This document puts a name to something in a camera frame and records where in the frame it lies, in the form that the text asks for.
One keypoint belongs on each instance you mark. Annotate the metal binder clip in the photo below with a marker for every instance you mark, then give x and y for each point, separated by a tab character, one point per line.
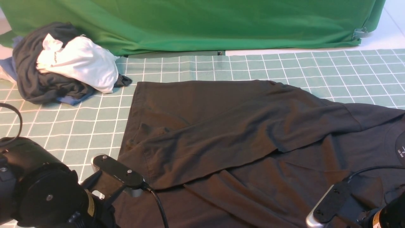
360	33

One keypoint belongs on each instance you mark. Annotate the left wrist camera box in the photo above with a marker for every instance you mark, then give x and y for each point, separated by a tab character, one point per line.
115	178

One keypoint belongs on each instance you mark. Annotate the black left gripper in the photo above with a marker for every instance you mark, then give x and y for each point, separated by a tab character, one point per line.
88	208

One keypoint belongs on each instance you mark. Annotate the white crumpled shirt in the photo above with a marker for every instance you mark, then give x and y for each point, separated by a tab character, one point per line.
79	59

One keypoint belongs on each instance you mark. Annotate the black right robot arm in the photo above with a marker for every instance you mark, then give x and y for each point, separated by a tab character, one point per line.
390	216

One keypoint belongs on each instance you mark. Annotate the green checkered table mat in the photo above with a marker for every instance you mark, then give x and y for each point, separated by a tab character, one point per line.
75	134

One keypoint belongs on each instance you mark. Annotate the green backdrop cloth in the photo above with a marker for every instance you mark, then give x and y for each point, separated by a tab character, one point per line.
127	27

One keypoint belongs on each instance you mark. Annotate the white garment at edge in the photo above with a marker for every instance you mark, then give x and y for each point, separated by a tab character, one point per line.
3	53

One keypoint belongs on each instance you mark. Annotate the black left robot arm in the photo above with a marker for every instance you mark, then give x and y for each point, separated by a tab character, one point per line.
39	191

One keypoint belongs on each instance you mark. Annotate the blue crumpled garment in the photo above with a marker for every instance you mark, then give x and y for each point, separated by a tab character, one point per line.
57	87

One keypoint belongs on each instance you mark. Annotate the dark gray long-sleeved shirt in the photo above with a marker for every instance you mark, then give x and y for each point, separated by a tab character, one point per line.
251	153

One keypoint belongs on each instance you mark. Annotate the dark crumpled shirt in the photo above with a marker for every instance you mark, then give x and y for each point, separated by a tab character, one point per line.
26	52

